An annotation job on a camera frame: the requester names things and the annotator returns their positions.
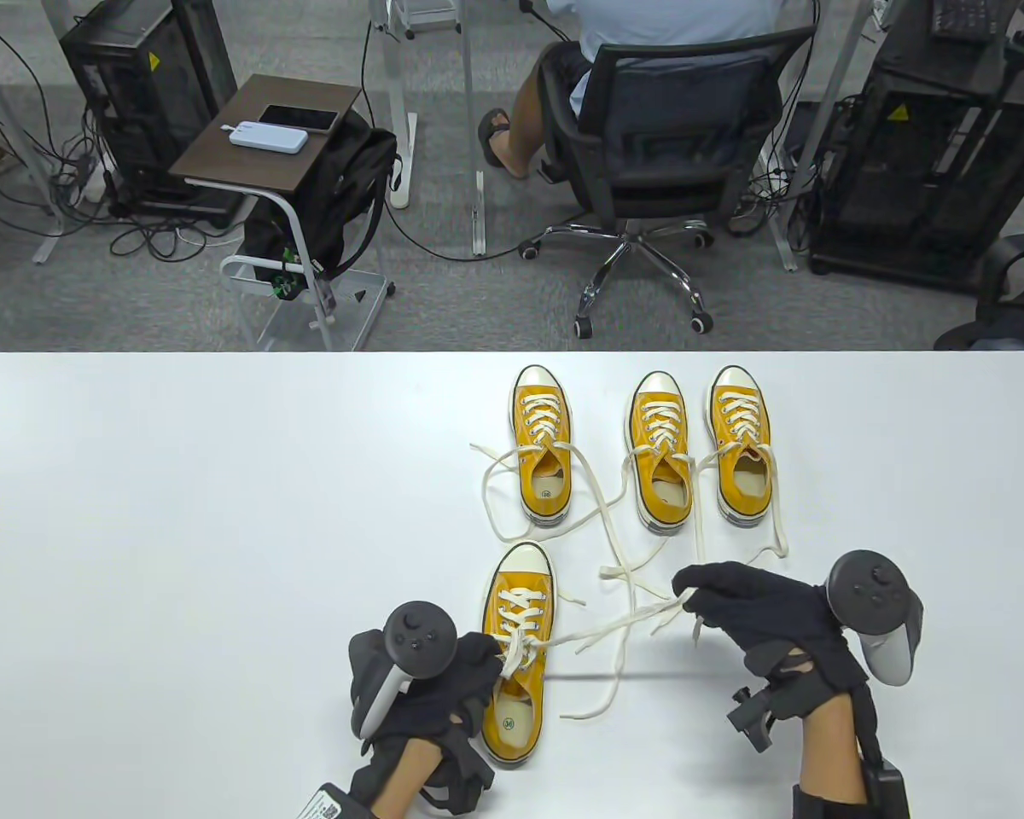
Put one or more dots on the person's left forearm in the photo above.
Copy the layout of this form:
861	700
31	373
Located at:
401	781

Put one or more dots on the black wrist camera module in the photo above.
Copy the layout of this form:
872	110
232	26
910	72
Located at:
465	776
759	717

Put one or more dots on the white desk leg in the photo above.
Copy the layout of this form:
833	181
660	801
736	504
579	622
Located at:
475	171
397	111
813	162
24	149

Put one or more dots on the black smartphone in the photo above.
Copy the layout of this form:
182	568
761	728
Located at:
299	118

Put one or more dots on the black computer tower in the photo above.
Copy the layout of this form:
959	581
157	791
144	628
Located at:
154	94

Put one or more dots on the cream shoe lace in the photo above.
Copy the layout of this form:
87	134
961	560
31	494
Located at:
659	416
542	418
738	408
520	636

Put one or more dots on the person's right hand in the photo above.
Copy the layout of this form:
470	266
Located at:
759	606

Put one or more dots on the light blue power bank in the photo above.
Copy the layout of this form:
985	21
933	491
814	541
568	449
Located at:
269	136

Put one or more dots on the black keyboard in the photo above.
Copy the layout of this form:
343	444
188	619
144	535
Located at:
964	19

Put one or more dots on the black mesh office chair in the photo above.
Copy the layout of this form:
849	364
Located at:
683	128

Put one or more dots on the black forearm electronics box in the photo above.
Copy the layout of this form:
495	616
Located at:
887	793
328	802

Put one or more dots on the black backpack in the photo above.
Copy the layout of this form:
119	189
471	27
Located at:
341	188

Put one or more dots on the person's left hand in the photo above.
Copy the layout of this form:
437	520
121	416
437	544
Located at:
461	682

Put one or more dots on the black computer cabinet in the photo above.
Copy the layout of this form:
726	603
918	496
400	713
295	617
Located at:
922	153

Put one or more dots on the brown side table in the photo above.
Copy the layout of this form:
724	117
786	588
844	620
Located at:
222	153

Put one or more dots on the white drawer unit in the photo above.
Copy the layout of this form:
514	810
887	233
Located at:
427	13

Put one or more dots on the person's right forearm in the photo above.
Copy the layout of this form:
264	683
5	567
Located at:
828	759

